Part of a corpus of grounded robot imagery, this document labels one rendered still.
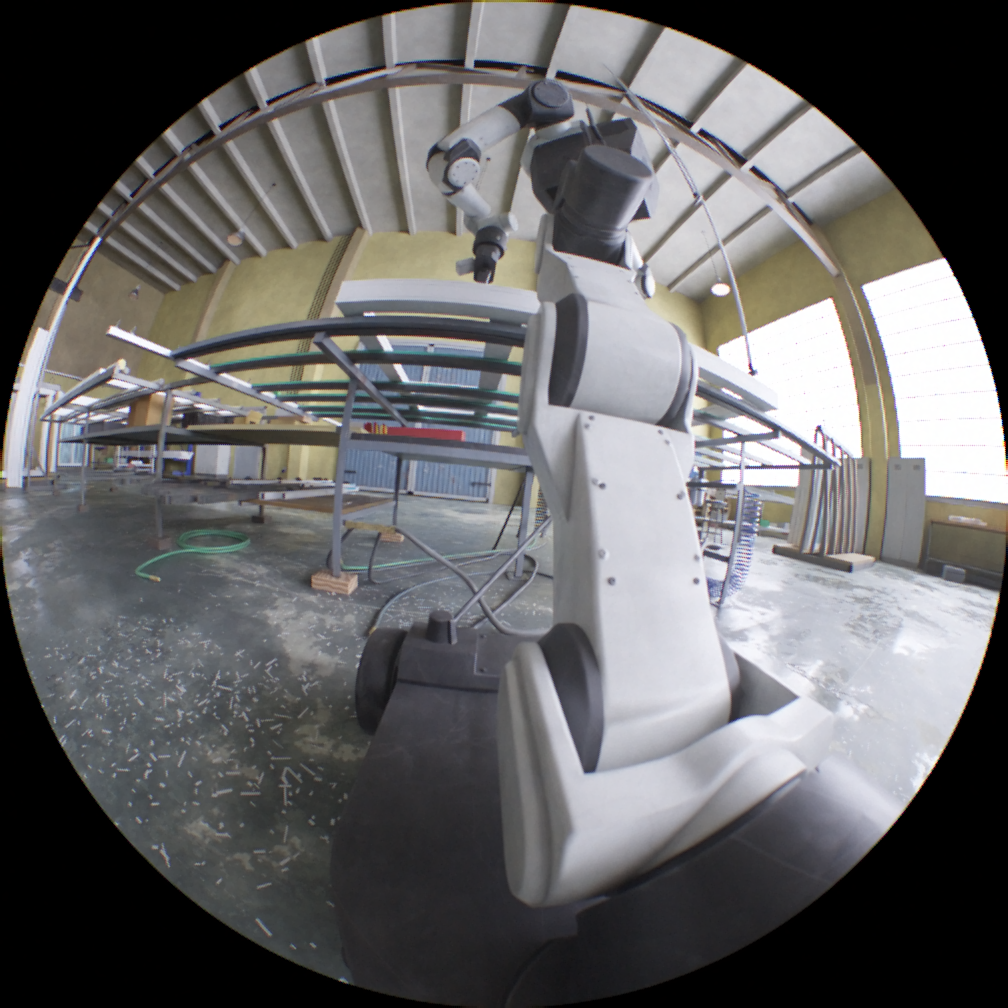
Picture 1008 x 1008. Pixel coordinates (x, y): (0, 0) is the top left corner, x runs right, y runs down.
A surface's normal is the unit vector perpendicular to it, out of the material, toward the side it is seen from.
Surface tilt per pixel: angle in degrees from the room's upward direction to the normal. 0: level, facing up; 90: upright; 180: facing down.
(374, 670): 43
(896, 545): 90
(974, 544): 90
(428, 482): 90
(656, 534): 57
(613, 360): 113
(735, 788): 20
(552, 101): 138
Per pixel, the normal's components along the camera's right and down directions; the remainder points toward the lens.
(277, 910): 0.11, -0.99
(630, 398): -0.04, 0.82
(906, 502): -0.99, -0.10
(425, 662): 0.11, -0.65
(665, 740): 0.09, -0.29
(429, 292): 0.14, 0.07
